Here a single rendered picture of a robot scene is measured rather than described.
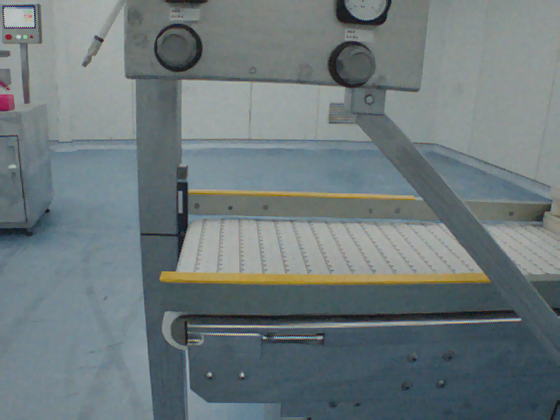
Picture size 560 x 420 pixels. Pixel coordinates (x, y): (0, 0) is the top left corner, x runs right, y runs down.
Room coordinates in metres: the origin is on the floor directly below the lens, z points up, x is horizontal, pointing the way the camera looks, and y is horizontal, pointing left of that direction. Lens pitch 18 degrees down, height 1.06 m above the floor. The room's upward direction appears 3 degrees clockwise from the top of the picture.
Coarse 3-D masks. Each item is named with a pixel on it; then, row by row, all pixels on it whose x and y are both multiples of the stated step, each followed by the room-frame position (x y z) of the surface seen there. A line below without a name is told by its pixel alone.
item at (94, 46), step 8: (120, 0) 0.30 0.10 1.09; (112, 8) 0.30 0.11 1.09; (120, 8) 0.30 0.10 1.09; (112, 16) 0.30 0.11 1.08; (104, 24) 0.30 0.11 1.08; (104, 32) 0.30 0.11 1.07; (96, 40) 0.30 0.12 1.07; (88, 48) 0.30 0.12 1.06; (96, 48) 0.30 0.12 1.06; (88, 56) 0.30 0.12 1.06
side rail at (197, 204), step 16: (192, 208) 0.63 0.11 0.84; (208, 208) 0.63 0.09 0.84; (224, 208) 0.63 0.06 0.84; (240, 208) 0.63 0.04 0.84; (256, 208) 0.64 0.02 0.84; (272, 208) 0.64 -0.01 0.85; (288, 208) 0.64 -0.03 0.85; (304, 208) 0.64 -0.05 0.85; (320, 208) 0.64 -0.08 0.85; (336, 208) 0.65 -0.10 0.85; (352, 208) 0.65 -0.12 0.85; (368, 208) 0.65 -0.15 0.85; (384, 208) 0.65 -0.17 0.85; (400, 208) 0.65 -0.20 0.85; (416, 208) 0.66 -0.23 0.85; (480, 208) 0.67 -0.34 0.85; (496, 208) 0.67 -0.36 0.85; (512, 208) 0.67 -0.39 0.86; (528, 208) 0.67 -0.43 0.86; (544, 208) 0.68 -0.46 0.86
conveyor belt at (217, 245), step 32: (192, 224) 0.61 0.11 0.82; (224, 224) 0.61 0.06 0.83; (256, 224) 0.61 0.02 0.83; (288, 224) 0.62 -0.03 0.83; (320, 224) 0.63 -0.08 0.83; (352, 224) 0.63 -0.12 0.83; (384, 224) 0.64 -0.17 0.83; (416, 224) 0.65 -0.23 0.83; (192, 256) 0.49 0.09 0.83; (224, 256) 0.50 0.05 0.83; (256, 256) 0.50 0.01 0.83; (288, 256) 0.51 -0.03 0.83; (320, 256) 0.51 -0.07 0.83; (352, 256) 0.52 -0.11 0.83; (384, 256) 0.52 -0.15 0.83; (416, 256) 0.52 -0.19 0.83; (448, 256) 0.53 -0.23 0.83; (512, 256) 0.53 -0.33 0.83; (544, 256) 0.54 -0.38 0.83
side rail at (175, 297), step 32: (160, 288) 0.36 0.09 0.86; (192, 288) 0.36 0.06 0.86; (224, 288) 0.36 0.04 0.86; (256, 288) 0.37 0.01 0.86; (288, 288) 0.37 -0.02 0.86; (320, 288) 0.37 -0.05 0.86; (352, 288) 0.37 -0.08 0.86; (384, 288) 0.37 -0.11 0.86; (416, 288) 0.38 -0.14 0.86; (448, 288) 0.38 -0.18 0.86; (480, 288) 0.38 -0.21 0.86; (544, 288) 0.39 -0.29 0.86
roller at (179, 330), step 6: (180, 318) 0.37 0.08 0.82; (186, 318) 0.37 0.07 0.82; (174, 324) 0.37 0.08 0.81; (180, 324) 0.37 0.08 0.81; (186, 324) 0.37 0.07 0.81; (174, 330) 0.37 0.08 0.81; (180, 330) 0.37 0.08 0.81; (186, 330) 0.37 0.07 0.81; (174, 336) 0.37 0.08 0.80; (180, 336) 0.37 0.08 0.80; (186, 336) 0.37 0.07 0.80; (180, 342) 0.37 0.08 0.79; (186, 342) 0.37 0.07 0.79
